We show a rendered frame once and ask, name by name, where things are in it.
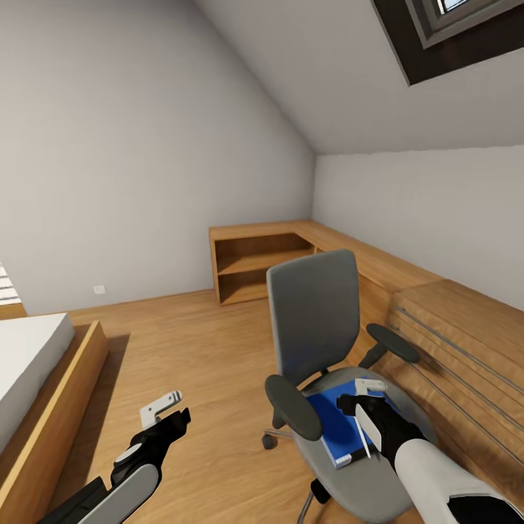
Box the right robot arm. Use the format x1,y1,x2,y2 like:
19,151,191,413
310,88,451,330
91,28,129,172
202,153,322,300
336,378,524,524

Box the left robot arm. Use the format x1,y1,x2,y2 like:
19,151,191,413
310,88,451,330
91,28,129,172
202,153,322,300
36,391,191,524

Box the folder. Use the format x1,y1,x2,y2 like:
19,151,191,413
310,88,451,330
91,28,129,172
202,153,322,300
307,380,384,469

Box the swivel chair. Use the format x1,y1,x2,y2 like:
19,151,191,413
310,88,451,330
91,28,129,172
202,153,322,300
262,248,440,524

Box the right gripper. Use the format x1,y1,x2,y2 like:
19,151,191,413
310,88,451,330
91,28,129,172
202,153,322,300
336,394,362,416

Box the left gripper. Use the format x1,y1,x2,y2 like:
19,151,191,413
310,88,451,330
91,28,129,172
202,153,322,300
130,408,191,453

